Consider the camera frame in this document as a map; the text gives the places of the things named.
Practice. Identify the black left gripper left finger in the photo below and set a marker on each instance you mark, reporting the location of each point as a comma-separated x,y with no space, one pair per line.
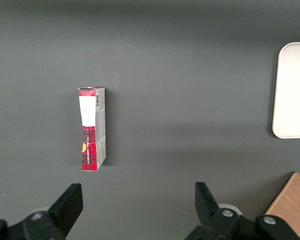
65,207

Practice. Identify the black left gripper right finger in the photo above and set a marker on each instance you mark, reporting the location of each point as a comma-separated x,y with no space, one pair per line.
215,215

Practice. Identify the white plastic tray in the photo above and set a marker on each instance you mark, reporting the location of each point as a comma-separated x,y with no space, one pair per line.
293,90

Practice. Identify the light wooden board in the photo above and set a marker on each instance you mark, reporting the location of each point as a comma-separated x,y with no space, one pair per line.
292,202

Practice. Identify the red plaid cardboard box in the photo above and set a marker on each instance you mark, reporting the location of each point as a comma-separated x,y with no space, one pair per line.
92,129

